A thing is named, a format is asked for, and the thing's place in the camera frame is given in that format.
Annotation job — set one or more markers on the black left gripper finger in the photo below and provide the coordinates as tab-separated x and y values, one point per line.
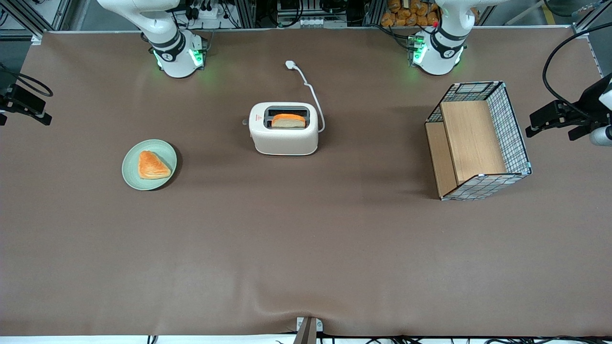
533	132
550	115

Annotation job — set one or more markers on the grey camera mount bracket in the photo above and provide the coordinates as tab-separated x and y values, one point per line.
307	329

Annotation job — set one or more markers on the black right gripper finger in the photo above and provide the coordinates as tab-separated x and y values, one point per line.
28	100
42	119

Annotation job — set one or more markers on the brown table cover cloth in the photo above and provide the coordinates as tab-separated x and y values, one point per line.
306	239

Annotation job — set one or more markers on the pale green round plate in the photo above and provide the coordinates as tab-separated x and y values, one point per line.
131	174

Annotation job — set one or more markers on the toast bread slice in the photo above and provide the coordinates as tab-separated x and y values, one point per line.
288	122

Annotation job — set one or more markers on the white two-slot toaster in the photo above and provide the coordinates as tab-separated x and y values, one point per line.
287	141

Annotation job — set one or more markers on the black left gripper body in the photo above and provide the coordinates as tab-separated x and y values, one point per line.
587	102

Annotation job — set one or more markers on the triangular orange pastry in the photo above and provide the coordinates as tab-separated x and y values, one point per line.
152	166

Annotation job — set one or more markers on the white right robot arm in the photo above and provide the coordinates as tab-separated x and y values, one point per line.
172	52

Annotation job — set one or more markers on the bag of bread rolls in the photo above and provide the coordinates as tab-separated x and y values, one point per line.
406	12

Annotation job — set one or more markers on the white power strip with plugs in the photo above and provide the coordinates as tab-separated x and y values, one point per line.
210	12

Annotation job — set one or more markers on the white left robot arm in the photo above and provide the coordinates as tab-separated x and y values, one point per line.
442	52

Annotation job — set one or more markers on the aluminium frame profile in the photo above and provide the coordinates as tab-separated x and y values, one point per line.
28	16

